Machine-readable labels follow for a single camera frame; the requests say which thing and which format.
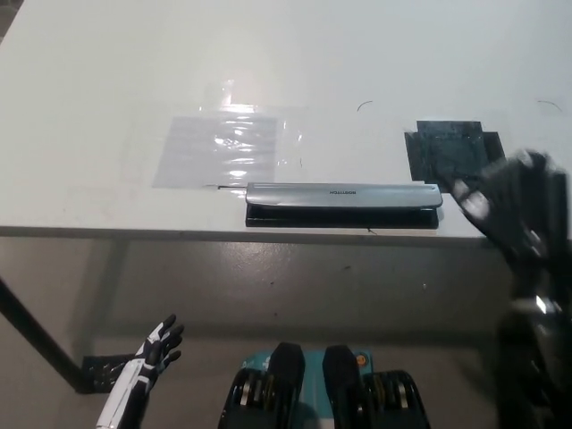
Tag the clear plastic film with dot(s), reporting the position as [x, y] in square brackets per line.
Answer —
[290, 132]

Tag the silver black hole punch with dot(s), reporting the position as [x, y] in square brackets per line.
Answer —
[339, 196]

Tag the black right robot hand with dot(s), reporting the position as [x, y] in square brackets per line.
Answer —
[523, 210]

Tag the clear plastic sheet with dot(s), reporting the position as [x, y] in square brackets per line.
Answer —
[187, 152]

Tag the black tape patch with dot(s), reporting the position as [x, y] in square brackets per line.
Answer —
[442, 147]

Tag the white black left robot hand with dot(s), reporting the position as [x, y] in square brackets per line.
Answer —
[134, 384]

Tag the black table leg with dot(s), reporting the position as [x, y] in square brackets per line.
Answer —
[40, 333]

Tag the black teal robot torso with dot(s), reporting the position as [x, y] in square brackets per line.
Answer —
[286, 384]

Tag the black table foot plate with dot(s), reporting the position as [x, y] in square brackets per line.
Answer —
[103, 373]

